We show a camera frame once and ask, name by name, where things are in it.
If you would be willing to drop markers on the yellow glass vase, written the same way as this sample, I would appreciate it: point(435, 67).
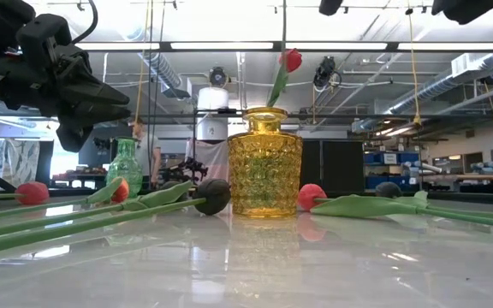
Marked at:
point(265, 171)

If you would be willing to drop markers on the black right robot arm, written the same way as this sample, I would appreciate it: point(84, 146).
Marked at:
point(465, 8)

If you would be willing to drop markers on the silver spiral air duct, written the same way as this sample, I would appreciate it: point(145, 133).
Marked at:
point(163, 70)
point(405, 102)

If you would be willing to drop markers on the white light strip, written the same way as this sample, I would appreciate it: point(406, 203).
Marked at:
point(447, 45)
point(336, 45)
point(221, 45)
point(118, 45)

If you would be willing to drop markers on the wooden workbench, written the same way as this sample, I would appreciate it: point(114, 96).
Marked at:
point(486, 177)

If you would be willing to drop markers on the leaf patterned cloth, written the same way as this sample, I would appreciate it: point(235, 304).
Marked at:
point(19, 158)

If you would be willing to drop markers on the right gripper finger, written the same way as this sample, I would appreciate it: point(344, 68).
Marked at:
point(330, 6)

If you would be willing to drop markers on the pale pink cloth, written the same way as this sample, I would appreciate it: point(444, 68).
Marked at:
point(216, 158)

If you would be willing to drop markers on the white ceiling air unit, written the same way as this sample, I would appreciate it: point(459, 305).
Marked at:
point(477, 64)

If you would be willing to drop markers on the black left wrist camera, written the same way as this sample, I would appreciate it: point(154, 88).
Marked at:
point(43, 34)

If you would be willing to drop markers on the black storage cabinet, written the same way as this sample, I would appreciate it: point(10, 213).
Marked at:
point(336, 167)

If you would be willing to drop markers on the blue storage bins shelf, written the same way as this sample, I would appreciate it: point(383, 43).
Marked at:
point(375, 158)

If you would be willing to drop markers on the black background monitor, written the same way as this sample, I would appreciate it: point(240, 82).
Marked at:
point(94, 154)

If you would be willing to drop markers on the green glass vase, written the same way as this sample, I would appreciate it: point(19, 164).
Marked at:
point(124, 167)

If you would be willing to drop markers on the orange artificial tulip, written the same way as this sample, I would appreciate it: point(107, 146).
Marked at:
point(122, 192)
point(32, 193)
point(291, 60)

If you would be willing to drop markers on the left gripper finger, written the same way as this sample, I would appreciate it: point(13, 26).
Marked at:
point(81, 122)
point(94, 92)

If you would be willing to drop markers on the small black background robot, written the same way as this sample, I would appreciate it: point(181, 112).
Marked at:
point(186, 171)

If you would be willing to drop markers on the person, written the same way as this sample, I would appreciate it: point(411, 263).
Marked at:
point(150, 149)

